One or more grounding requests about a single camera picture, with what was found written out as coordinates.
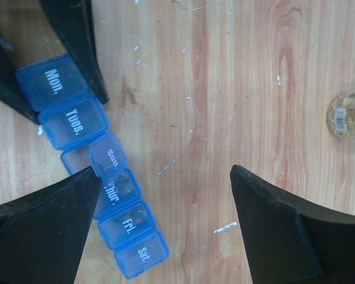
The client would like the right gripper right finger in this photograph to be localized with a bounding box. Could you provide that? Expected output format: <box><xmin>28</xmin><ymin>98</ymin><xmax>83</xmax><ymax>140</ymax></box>
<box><xmin>230</xmin><ymin>165</ymin><xmax>355</xmax><ymax>283</ymax></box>

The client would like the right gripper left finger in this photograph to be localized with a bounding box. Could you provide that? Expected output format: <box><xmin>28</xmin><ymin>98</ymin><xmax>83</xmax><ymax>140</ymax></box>
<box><xmin>0</xmin><ymin>167</ymin><xmax>102</xmax><ymax>283</ymax></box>

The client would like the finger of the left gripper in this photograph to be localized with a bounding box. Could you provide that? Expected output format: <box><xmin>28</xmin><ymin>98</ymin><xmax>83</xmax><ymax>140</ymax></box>
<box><xmin>0</xmin><ymin>44</ymin><xmax>40</xmax><ymax>125</ymax></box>
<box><xmin>40</xmin><ymin>0</ymin><xmax>109</xmax><ymax>104</ymax></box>

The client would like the blue weekly pill organizer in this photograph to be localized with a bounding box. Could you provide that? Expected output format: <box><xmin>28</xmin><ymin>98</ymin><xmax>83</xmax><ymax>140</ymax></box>
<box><xmin>15</xmin><ymin>54</ymin><xmax>169</xmax><ymax>279</ymax></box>

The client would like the clear glass pill bottle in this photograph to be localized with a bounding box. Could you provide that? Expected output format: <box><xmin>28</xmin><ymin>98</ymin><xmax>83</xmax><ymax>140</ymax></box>
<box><xmin>327</xmin><ymin>93</ymin><xmax>355</xmax><ymax>140</ymax></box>

